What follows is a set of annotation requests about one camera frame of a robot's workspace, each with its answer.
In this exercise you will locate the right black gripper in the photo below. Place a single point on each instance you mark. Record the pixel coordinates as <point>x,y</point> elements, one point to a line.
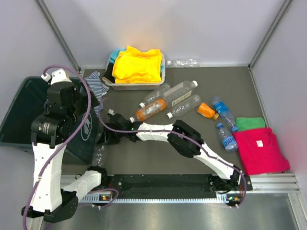
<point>108,139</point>

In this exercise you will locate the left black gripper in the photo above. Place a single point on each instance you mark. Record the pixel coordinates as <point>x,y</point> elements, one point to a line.
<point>84,99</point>

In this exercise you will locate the orange bottle tall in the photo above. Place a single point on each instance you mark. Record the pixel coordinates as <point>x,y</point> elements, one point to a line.
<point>148,111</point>

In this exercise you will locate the large clear bottle with label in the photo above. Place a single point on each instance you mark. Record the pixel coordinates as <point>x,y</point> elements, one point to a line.
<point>179,93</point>

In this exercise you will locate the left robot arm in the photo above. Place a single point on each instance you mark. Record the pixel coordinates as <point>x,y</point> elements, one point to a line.
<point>48,200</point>

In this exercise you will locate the blue cap bottle by right arm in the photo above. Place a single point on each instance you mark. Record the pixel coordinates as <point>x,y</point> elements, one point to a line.
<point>224,112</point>

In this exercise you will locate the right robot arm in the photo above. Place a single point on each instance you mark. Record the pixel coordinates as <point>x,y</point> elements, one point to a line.
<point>184,139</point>

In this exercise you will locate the dark green plastic bin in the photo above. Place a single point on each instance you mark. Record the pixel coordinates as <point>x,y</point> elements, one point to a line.
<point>28,104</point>

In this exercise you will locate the blue striped cloth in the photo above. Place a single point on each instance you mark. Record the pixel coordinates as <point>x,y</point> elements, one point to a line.
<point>98,88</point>

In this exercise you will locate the teal cloth in basket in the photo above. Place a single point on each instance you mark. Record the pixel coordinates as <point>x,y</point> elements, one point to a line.
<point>114,55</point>

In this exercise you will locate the white plastic basket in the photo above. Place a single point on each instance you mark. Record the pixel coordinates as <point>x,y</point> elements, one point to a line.
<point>137,86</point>

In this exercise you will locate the yellow cloth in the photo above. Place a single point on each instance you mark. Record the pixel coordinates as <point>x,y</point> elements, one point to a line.
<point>133,66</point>

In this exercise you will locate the clear ribbed bottle middle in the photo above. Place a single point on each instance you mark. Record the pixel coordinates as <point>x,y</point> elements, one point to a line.
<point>184,106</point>

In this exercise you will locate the small orange bottle upper right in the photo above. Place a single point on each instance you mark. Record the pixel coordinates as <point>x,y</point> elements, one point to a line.
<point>207,111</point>

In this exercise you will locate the blue label bottle right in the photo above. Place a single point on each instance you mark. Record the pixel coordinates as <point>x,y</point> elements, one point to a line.
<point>228,141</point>

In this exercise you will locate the green cloth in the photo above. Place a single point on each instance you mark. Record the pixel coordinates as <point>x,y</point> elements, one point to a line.
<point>245,123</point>

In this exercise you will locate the magenta cloth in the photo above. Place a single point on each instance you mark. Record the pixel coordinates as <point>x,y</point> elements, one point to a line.
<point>260,152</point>

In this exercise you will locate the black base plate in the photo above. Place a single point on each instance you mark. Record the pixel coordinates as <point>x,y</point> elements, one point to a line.
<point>200,182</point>

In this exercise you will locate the grey cable duct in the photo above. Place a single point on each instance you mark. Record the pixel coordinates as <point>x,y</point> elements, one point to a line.
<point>96,198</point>

